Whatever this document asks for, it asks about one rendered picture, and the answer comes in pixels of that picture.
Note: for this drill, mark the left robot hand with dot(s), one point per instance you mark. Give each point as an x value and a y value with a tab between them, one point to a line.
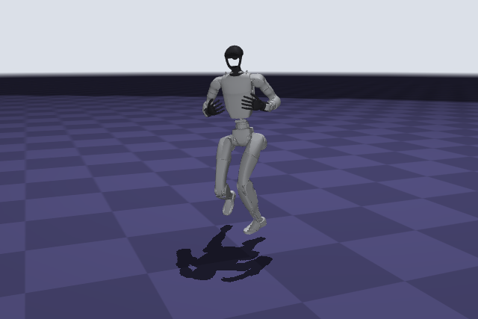
256	103

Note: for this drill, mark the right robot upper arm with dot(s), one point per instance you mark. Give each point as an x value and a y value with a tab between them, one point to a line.
214	89

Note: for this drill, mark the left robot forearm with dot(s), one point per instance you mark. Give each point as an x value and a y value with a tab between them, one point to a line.
274	104

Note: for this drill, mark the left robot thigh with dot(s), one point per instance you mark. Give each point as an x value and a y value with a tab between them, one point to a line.
250	157

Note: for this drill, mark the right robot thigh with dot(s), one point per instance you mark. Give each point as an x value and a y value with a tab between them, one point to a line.
223	157

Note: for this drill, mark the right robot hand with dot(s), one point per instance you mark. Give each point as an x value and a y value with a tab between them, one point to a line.
210	110

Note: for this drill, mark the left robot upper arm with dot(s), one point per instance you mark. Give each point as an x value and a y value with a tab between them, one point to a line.
258	80

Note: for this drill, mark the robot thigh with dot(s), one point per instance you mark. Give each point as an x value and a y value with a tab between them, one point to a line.
223	157
250	157

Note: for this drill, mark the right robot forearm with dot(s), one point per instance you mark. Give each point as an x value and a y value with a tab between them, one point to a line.
203	107

